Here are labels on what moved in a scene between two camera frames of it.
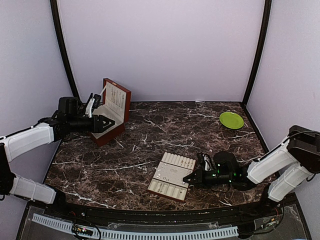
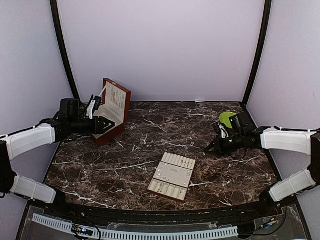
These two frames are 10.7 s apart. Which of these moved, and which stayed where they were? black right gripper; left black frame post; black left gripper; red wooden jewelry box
Moved: black right gripper
Stayed: red wooden jewelry box; black left gripper; left black frame post
